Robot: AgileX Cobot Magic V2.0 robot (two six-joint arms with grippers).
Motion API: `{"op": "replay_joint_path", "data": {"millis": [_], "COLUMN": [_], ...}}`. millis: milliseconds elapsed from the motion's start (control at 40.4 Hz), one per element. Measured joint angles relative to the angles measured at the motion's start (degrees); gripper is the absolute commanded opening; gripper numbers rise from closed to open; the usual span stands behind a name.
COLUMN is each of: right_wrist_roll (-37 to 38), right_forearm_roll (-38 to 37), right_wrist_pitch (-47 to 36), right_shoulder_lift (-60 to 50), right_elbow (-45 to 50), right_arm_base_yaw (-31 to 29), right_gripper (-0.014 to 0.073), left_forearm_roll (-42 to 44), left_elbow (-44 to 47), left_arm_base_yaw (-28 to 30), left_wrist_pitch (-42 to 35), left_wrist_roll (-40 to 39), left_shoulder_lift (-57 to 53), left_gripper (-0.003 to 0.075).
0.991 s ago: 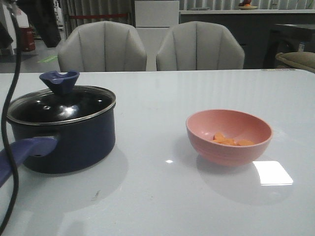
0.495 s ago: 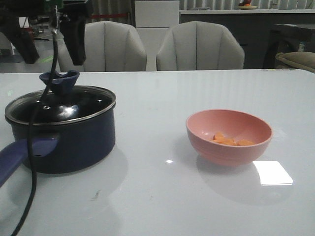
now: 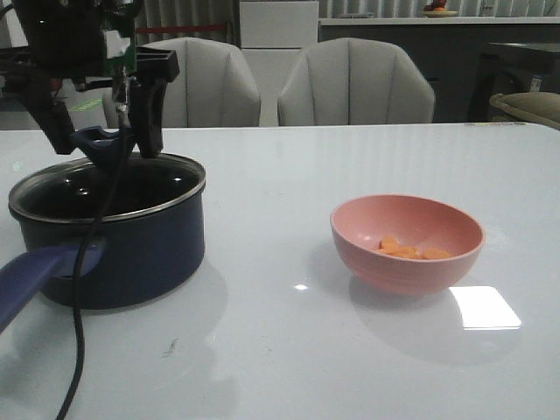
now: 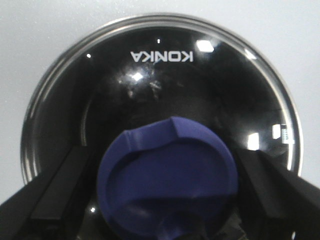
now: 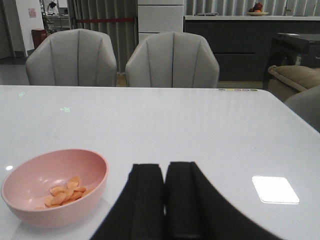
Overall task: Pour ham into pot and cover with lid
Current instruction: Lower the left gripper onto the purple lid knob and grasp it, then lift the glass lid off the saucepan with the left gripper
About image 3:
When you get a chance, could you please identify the orange ham slices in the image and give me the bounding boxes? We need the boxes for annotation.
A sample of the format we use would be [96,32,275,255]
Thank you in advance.
[378,235,452,260]

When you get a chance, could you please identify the pink bowl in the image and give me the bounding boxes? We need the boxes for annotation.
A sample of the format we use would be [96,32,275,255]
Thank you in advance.
[331,194,485,296]

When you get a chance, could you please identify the right grey upholstered chair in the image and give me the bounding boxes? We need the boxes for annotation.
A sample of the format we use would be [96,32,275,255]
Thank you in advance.
[277,38,436,126]

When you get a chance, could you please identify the red belt stanchion barrier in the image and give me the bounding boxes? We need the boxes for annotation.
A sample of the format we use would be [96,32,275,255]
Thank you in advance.
[136,22,238,45]

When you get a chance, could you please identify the dark kitchen counter cabinet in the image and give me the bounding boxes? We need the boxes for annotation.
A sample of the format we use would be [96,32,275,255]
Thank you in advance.
[319,17,559,123]

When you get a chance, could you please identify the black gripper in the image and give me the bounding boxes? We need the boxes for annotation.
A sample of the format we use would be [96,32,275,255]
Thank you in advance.
[12,1,179,158]

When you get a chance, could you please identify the fruit plate on counter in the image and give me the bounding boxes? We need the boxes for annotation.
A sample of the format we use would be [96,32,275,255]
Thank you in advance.
[422,0,458,18]

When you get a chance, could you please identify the white refrigerator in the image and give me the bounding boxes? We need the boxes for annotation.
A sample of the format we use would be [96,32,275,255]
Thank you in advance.
[240,1,319,126]

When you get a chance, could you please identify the grey pleated curtain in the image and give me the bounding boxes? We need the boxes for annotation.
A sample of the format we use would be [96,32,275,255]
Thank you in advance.
[136,0,240,46]

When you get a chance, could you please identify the dark blue saucepan purple handle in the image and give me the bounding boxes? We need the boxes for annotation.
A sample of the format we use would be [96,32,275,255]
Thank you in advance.
[0,152,207,336]

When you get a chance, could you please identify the glass pot lid purple knob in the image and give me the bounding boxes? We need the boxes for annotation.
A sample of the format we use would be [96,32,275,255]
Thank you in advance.
[9,131,206,224]

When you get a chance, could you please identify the grey upholstered chair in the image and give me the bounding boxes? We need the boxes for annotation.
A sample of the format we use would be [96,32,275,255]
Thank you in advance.
[101,36,263,129]
[277,38,436,126]

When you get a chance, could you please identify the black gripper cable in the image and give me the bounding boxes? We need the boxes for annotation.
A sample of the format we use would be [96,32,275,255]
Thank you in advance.
[55,104,135,420]

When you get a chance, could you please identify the dark side table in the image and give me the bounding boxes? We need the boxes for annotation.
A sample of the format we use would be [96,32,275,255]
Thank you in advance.
[467,43,559,123]

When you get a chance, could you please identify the left grey upholstered chair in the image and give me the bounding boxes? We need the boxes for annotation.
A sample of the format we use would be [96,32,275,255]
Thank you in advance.
[101,36,263,129]

